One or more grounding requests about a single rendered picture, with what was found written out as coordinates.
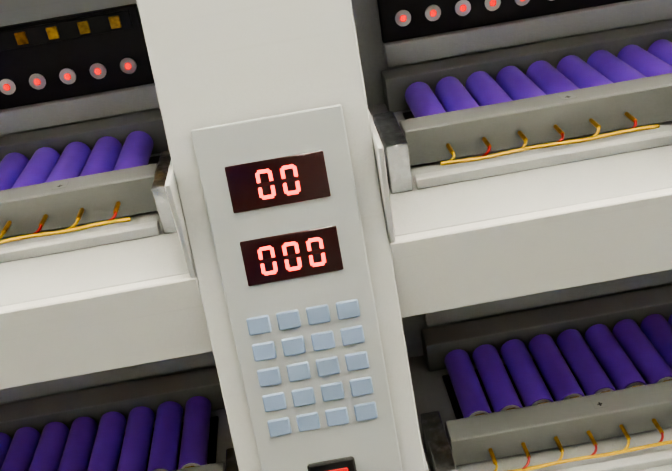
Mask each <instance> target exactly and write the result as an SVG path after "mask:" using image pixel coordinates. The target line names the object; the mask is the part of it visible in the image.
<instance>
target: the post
mask: <svg viewBox="0 0 672 471"><path fill-rule="evenodd" d="M137 4H138V9H139V13H140V18H141V23H142V27H143V32H144V36H145V41H146V46H147V50H148V55H149V59H150V64H151V69H152V73H153V78H154V82H155V87H156V92H157V96H158V101H159V105H160V110H161V115H162V119H163V124H164V128H165V133H166V138H167V142H168V147H169V151H170V156H171V161H172V165H173V170H174V175H175V179H176V184H177V188H178V193H179V198H180V202H181V207H182V211H183V216H184V221H185V225H186V230H187V234H188V239H189V244H190V248H191V253H192V257H193V262H194V267H195V271H196V276H197V280H198V285H199V290H200V294H201V299H202V303H203V308H204V313H205V317H206V322H207V326H208V331H209V336H210V340H211V345H212V350H213V354H214V359H215V363H216V368H217V373H218V377H219V382H220V386H221V391H222V396H223V400H224V405H225V409H226V414H227V419H228V423H229V428H230V432H231V437H232V442H233V446H234V451H235V455H236V460H237V465H238V469H239V471H262V470H261V465H260V460H259V455H258V450H257V446H256V441H255V436H254V431H253V427H252V422H251V417H250V412H249V408H248V403H247V398H246V393H245V389H244V384H243V379H242V374H241V370H240V365H239V360H238V355H237V351H236V346H235V341H234V336H233V331H232V327H231V322H230V317H229V312H228V308H227V303H226V298H225V293H224V289H223V284H222V279H221V274H220V270H219V265H218V260H217V255H216V251H215V246H214V241H213V236H212V232H211V227H210V222H209V217H208V212H207V208H206V203H205V198H204V193H203V189H202V184H201V179H200V174H199V170H198V165H197V160H196V155H195V151H194V146H193V141H192V136H191V131H192V130H195V129H200V128H206V127H212V126H218V125H223V124H229V123H235V122H240V121H246V120H252V119H258V118H263V117H269V116H275V115H280V114H286V113H292V112H298V111H303V110H309V109H315V108H321V107H326V106H332V105H338V104H340V105H342V110H343V116H344V122H345V128H346V134H347V140H348V146H349V152H350V158H351V164H352V170H353V176H354V182H355V188H356V194H357V200H358V206H359V212H360V218H361V224H362V230H363V236H364V242H365V248H366V254H367V260H368V266H369V272H370V278H371V284H372V290H373V296H374V302H375V308H376V314H377V320H378V326H379V332H380V338H381V344H382V350H383V356H384V362H385V368H386V374H387V380H388V386H389V392H390V398H391V404H392V410H393V416H394V422H395V428H396V434H397V440H398V446H399V452H400V458H401V464H402V470H403V471H426V468H425V462H424V456H423V449H422V443H421V437H420V430H419V424H418V418H417V412H416V405H415V399H414V393H413V387H412V380H411V374H410V368H409V362H408V355H407V349H406V343H405V337H404V330H403V324H402V318H401V311H400V305H399V299H398V293H397V286H396V280H395V274H394V268H393V261H392V255H391V249H390V243H389V236H388V230H387V224H386V218H385V211H384V205H383V199H382V192H381V186H380V180H379V174H378V167H377V161H376V155H375V149H374V142H373V136H372V130H371V124H370V117H369V111H368V105H367V99H366V92H365V86H364V80H363V73H362V67H361V61H360V55H359V48H358V42H357V36H356V30H355V23H354V17H353V11H352V5H351V0H137Z"/></svg>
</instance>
